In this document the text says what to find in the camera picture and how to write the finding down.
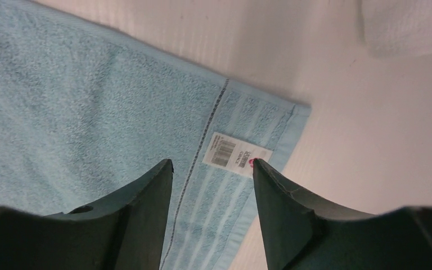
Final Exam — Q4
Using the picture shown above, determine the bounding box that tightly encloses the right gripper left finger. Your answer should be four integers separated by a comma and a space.
0, 159, 173, 269

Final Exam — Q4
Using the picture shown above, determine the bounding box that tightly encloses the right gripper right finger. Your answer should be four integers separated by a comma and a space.
253, 159, 432, 269

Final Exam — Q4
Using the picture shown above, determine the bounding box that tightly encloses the light blue towel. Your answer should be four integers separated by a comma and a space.
0, 1, 311, 269

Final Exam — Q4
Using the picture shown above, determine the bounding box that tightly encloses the white crumpled towel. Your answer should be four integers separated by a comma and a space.
361, 1, 432, 58

